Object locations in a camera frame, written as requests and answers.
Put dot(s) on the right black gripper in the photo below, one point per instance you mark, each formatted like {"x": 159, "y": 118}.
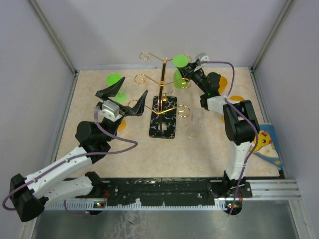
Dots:
{"x": 189, "y": 71}

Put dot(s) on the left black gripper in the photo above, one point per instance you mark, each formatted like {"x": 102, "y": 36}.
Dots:
{"x": 137, "y": 109}

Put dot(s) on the green plastic wine glass front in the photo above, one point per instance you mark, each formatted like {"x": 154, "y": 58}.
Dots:
{"x": 179, "y": 80}

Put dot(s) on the green plastic wine glass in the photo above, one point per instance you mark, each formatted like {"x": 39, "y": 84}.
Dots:
{"x": 179, "y": 80}
{"x": 113, "y": 80}

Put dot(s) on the clear wine glass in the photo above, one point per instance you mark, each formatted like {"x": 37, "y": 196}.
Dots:
{"x": 195, "y": 124}

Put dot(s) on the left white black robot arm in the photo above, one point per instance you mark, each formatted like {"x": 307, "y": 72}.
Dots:
{"x": 30, "y": 195}

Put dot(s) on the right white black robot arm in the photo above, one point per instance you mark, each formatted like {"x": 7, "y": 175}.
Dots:
{"x": 241, "y": 124}

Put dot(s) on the orange plastic wine glass left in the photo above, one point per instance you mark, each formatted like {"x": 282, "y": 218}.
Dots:
{"x": 122, "y": 126}

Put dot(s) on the orange plastic wine glass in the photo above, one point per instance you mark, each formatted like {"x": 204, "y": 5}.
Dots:
{"x": 234, "y": 98}
{"x": 122, "y": 126}
{"x": 222, "y": 84}

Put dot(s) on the green plastic wine glass back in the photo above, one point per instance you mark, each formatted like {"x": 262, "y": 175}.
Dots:
{"x": 113, "y": 80}

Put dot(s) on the gold wine glass rack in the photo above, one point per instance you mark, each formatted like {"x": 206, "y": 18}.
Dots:
{"x": 165, "y": 108}

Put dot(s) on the orange plastic wine glass back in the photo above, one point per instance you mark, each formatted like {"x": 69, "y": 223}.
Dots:
{"x": 222, "y": 84}

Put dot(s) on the orange plastic wine glass right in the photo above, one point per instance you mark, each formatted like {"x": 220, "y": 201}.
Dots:
{"x": 234, "y": 98}

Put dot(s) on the blue yellow picture board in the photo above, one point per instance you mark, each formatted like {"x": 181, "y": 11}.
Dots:
{"x": 267, "y": 146}

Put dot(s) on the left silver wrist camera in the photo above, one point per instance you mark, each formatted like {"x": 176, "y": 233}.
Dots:
{"x": 110, "y": 111}

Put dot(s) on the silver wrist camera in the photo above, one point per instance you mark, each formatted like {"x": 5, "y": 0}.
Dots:
{"x": 110, "y": 111}
{"x": 201, "y": 57}

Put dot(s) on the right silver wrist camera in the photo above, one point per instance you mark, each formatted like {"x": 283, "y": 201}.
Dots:
{"x": 201, "y": 57}

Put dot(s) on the black mounting rail base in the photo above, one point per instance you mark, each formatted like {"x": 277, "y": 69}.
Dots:
{"x": 171, "y": 192}

